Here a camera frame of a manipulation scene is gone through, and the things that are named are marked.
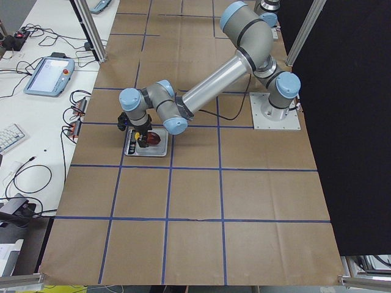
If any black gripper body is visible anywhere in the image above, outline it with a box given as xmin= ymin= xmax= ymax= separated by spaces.
xmin=133 ymin=115 xmax=152 ymax=134

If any red yellow mango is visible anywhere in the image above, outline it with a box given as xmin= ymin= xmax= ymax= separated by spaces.
xmin=135 ymin=132 xmax=161 ymax=147

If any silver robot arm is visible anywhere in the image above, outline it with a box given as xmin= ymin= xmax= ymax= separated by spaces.
xmin=254 ymin=0 xmax=280 ymax=27
xmin=117 ymin=1 xmax=301 ymax=148

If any silver digital kitchen scale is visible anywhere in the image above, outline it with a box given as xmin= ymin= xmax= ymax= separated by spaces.
xmin=124 ymin=128 xmax=169 ymax=157

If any orange black connector module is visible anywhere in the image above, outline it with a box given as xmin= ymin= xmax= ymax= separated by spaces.
xmin=72 ymin=98 xmax=87 ymax=117

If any blue teach pendant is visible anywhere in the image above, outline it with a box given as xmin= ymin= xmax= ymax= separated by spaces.
xmin=90 ymin=0 xmax=111 ymax=15
xmin=23 ymin=57 xmax=75 ymax=97

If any white keyboard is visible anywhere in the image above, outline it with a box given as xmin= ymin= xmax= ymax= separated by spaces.
xmin=1 ymin=123 xmax=29 ymax=155

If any black electronics box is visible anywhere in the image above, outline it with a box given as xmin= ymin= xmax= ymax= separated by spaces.
xmin=1 ymin=30 xmax=30 ymax=51

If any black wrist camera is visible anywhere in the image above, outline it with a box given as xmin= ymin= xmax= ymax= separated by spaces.
xmin=117 ymin=112 xmax=132 ymax=131

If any black looped cable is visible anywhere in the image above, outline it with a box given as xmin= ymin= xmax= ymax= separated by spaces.
xmin=5 ymin=156 xmax=53 ymax=199

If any aluminium frame post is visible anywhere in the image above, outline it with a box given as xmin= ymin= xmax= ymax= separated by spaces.
xmin=70 ymin=0 xmax=107 ymax=63

